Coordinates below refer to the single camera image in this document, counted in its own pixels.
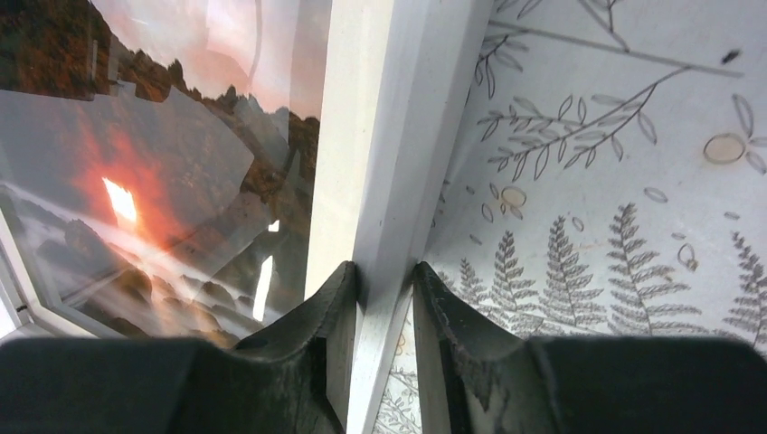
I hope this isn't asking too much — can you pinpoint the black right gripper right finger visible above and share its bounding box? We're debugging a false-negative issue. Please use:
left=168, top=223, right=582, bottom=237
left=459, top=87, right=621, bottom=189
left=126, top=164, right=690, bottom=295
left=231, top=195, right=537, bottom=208
left=412, top=262, right=766, bottom=433

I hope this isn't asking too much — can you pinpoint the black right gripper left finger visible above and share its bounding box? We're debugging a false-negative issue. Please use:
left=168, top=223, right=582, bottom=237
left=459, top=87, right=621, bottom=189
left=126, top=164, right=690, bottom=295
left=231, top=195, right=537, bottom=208
left=1, top=261, right=358, bottom=433

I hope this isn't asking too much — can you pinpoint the white picture frame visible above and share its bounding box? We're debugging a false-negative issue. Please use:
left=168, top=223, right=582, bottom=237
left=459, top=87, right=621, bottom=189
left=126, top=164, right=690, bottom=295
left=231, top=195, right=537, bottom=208
left=2, top=1, right=490, bottom=433

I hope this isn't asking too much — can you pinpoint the sunset landscape photo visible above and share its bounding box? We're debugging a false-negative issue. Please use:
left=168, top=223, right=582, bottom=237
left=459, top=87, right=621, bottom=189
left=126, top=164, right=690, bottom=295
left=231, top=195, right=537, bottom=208
left=1, top=1, right=332, bottom=346

